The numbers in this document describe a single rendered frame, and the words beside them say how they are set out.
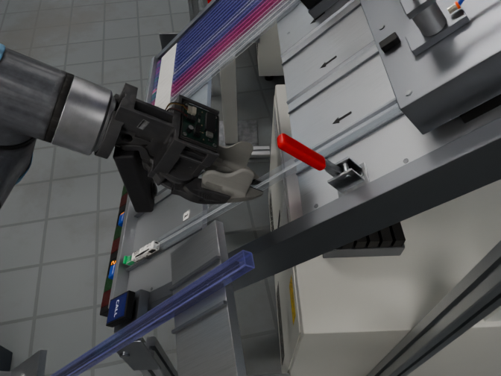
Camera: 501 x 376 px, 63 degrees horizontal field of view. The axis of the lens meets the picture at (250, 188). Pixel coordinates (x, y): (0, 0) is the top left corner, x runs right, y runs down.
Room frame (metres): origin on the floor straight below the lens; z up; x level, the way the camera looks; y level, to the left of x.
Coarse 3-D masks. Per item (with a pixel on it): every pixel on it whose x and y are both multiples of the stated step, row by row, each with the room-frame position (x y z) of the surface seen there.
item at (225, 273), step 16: (240, 256) 0.15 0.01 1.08; (208, 272) 0.15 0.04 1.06; (224, 272) 0.14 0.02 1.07; (240, 272) 0.14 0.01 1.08; (192, 288) 0.14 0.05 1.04; (208, 288) 0.13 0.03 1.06; (160, 304) 0.14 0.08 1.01; (176, 304) 0.13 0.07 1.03; (192, 304) 0.13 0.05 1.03; (144, 320) 0.13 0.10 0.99; (160, 320) 0.13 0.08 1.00; (112, 336) 0.13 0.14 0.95; (128, 336) 0.12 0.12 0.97; (96, 352) 0.12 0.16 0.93; (112, 352) 0.12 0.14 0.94; (64, 368) 0.11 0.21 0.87; (80, 368) 0.11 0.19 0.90
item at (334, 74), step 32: (352, 0) 0.56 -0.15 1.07; (288, 32) 0.61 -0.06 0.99; (320, 32) 0.55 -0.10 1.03; (352, 32) 0.50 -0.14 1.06; (288, 64) 0.53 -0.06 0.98; (320, 64) 0.48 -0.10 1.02; (352, 64) 0.44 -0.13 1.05; (288, 96) 0.46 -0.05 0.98; (320, 96) 0.42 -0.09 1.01; (352, 96) 0.39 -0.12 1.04; (384, 96) 0.36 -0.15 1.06; (320, 128) 0.37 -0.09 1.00; (384, 128) 0.32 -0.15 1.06; (416, 128) 0.30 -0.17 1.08; (448, 128) 0.28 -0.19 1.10; (384, 160) 0.28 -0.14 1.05; (320, 192) 0.28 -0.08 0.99
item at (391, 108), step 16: (384, 112) 0.33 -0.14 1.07; (352, 128) 0.33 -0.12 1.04; (368, 128) 0.33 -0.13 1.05; (320, 144) 0.33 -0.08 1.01; (336, 144) 0.32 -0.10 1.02; (272, 176) 0.32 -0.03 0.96; (208, 208) 0.33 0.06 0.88; (224, 208) 0.32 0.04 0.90; (192, 224) 0.32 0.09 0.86; (160, 240) 0.32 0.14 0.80; (128, 256) 0.32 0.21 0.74
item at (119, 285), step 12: (156, 60) 0.89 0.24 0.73; (132, 204) 0.44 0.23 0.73; (132, 216) 0.41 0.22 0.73; (132, 228) 0.39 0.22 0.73; (120, 240) 0.36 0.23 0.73; (132, 240) 0.37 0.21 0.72; (120, 252) 0.34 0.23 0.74; (132, 252) 0.34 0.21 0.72; (120, 264) 0.31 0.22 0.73; (120, 276) 0.29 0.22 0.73; (120, 288) 0.27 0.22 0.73
